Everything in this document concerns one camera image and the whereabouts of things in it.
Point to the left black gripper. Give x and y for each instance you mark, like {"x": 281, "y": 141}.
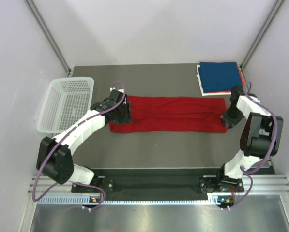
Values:
{"x": 127, "y": 118}

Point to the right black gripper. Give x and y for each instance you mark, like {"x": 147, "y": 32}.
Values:
{"x": 231, "y": 122}

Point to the red t-shirt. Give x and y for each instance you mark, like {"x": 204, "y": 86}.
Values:
{"x": 175, "y": 114}

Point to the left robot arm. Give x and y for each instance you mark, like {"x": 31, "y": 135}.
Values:
{"x": 55, "y": 154}

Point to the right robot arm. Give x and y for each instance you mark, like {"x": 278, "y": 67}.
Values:
{"x": 260, "y": 138}

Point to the folded white t-shirt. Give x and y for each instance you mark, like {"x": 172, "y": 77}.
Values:
{"x": 200, "y": 84}

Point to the folded orange t-shirt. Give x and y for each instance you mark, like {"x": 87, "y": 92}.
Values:
{"x": 242, "y": 77}

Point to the folded blue t-shirt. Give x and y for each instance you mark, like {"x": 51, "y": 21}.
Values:
{"x": 219, "y": 76}

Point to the white plastic basket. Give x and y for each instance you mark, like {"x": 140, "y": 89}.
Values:
{"x": 67, "y": 100}

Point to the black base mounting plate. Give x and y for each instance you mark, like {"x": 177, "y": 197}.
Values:
{"x": 198, "y": 180}

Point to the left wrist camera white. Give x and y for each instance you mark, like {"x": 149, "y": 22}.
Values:
{"x": 117, "y": 89}

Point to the right aluminium frame post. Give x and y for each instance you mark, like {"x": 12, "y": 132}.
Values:
{"x": 278, "y": 4}

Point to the aluminium frame post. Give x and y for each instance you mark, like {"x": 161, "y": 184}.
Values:
{"x": 278, "y": 4}
{"x": 48, "y": 35}

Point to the left aluminium frame post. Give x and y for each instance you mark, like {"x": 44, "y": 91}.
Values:
{"x": 48, "y": 35}

